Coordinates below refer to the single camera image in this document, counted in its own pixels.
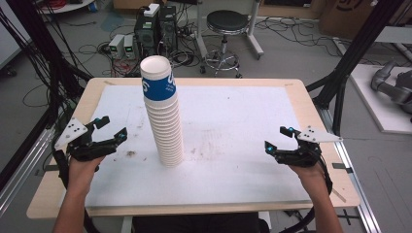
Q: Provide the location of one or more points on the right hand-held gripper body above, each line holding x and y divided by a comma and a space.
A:
315, 136

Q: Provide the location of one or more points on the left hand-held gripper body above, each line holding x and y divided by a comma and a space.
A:
74, 132

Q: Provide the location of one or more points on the stack of white paper cups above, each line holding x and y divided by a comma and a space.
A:
163, 113

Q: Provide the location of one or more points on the person's right hand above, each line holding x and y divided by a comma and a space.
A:
309, 178

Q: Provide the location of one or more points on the person's left hand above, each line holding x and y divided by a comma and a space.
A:
81, 174

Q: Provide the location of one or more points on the white table mat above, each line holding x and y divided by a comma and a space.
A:
226, 145

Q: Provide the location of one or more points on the white floor platform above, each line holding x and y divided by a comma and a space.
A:
372, 97

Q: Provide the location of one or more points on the grey power supply unit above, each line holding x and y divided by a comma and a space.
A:
129, 47
116, 45

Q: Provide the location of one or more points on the black computer tower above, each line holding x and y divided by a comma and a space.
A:
145, 32
168, 26

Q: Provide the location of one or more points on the person's black clothing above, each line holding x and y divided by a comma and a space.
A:
200, 223

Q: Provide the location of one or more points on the white round table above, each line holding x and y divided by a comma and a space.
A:
68, 6

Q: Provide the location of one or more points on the white power adapter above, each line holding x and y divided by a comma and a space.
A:
151, 9

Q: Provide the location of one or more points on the brown cardboard box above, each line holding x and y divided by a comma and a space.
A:
350, 16

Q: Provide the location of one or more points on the black round stool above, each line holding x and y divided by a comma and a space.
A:
226, 21

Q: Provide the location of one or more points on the aluminium rail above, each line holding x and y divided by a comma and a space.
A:
22, 174
353, 181

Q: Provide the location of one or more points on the black metal frame stand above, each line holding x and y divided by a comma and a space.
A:
356, 51

